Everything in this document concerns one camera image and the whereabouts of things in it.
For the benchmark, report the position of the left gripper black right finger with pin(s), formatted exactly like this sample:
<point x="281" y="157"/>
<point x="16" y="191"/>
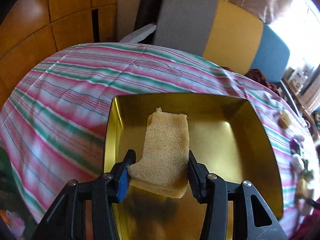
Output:
<point x="197" y="173"/>

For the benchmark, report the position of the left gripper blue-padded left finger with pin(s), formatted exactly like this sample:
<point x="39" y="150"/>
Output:
<point x="123" y="178"/>

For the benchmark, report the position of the yellow sponge block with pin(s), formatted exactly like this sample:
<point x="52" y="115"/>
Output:
<point x="162" y="168"/>
<point x="284" y="120"/>

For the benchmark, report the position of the white plastic ball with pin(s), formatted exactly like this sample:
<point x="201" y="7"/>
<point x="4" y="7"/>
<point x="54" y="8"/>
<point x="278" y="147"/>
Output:
<point x="297" y="163"/>

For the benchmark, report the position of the gold metal tin box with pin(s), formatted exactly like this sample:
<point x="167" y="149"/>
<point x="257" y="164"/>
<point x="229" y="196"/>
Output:
<point x="227" y="136"/>

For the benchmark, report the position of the striped pink green bedsheet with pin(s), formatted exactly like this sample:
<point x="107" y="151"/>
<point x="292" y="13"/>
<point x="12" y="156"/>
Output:
<point x="53" y="125"/>

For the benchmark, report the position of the dark red cloth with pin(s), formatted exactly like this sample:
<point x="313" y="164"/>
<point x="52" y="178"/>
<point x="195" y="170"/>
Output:
<point x="257" y="76"/>

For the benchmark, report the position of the white box on shelf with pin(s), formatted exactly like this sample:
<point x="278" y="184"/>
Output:
<point x="298" y="79"/>

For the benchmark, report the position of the grey yellow blue chair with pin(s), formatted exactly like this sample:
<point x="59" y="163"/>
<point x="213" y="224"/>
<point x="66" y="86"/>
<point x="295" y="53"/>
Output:
<point x="221" y="33"/>

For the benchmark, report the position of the orange wooden wardrobe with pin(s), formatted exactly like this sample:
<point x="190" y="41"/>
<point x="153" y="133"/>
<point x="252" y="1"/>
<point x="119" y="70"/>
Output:
<point x="35" y="29"/>

